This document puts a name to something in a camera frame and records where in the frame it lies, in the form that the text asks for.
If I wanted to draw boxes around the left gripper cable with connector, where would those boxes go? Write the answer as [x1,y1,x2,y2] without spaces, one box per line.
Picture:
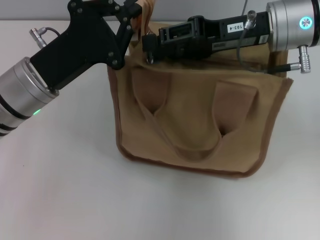
[29,26,62,48]

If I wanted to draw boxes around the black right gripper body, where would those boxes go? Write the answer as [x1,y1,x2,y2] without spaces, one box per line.
[157,11,274,61]

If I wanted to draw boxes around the right gripper cable with connector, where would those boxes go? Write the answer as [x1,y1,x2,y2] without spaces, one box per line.
[236,9,312,75]

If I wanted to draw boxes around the khaki canvas food bag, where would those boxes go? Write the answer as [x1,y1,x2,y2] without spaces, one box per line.
[106,0,294,179]

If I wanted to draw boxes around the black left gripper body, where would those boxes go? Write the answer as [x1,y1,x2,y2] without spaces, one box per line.
[29,0,126,91]

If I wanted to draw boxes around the gripper cable with connector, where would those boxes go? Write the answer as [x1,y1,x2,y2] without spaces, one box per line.
[29,26,62,48]
[236,9,312,75]

